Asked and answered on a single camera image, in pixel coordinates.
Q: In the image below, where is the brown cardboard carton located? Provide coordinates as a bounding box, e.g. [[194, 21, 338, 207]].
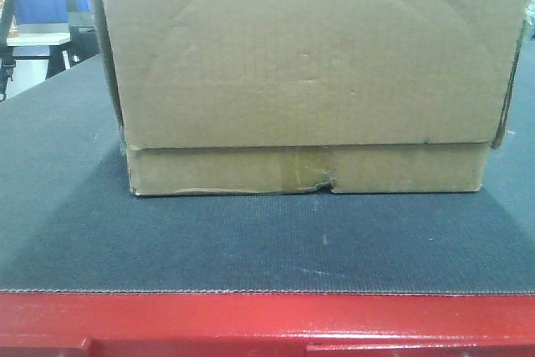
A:
[[92, 0, 527, 196]]

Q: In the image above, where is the dark grey conveyor belt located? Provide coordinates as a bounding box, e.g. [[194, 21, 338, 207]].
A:
[[1, 43, 534, 294]]

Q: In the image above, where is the black tripod stand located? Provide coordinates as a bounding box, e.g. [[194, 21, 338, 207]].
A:
[[1, 0, 16, 102]]

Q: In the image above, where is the red conveyor frame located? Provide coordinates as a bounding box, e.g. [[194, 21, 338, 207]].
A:
[[1, 292, 534, 356]]

